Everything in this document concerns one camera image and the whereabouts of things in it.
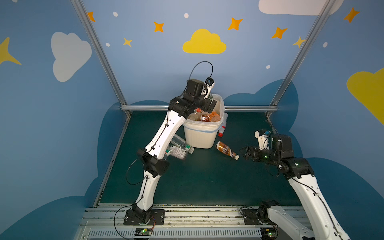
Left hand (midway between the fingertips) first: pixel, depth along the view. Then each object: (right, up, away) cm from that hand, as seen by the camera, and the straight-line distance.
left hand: (209, 96), depth 76 cm
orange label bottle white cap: (+3, -11, +5) cm, 12 cm away
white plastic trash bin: (-1, -21, +12) cm, 24 cm away
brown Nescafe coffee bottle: (+12, -31, +20) cm, 38 cm away
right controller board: (+29, -68, -5) cm, 74 cm away
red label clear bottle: (-6, -9, +17) cm, 20 cm away
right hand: (+20, -27, -2) cm, 34 cm away
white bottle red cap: (+14, -18, +32) cm, 39 cm away
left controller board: (-32, -67, -5) cm, 75 cm away
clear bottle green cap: (-17, -26, +24) cm, 40 cm away
